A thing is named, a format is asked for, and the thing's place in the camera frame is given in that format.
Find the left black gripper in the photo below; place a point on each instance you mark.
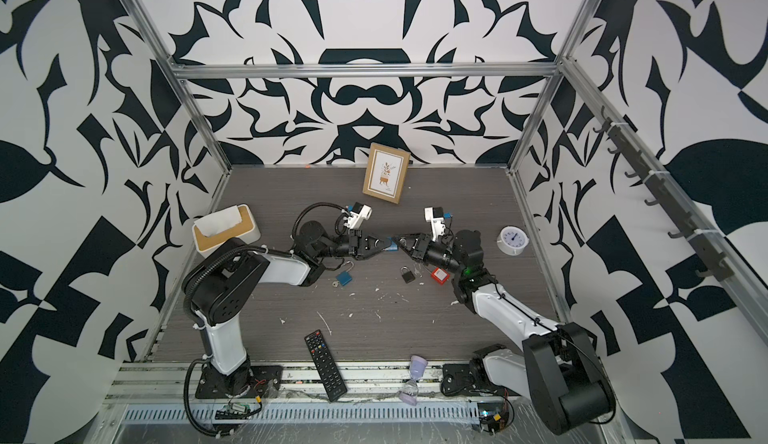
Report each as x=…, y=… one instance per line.
x=358, y=245

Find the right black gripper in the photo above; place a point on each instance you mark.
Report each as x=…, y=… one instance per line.
x=424, y=249

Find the small blue padlock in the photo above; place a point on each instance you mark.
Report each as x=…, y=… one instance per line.
x=392, y=247

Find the small black padlock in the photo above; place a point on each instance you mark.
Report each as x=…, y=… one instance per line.
x=407, y=274

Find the red padlock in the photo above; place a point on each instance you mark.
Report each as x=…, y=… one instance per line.
x=440, y=275

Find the large blue padlock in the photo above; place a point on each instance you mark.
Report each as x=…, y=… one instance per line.
x=344, y=277

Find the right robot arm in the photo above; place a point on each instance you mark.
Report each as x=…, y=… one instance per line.
x=558, y=370

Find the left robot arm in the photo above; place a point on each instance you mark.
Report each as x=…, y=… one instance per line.
x=216, y=291

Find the white alarm clock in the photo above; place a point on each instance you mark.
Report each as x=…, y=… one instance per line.
x=512, y=240

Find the purple hourglass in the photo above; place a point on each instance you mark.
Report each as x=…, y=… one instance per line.
x=409, y=390

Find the white tissue box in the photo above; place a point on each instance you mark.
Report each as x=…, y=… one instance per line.
x=213, y=230

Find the black remote control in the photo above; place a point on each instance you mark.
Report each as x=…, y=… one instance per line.
x=326, y=366

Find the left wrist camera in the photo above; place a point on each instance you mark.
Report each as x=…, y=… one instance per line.
x=358, y=213

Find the wooden picture frame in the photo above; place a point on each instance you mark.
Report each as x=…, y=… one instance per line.
x=386, y=172

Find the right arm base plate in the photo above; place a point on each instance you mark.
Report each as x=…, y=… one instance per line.
x=466, y=379

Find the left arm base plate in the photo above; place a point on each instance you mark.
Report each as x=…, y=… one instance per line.
x=259, y=381

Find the black wall hook rail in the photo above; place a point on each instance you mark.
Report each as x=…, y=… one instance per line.
x=690, y=224

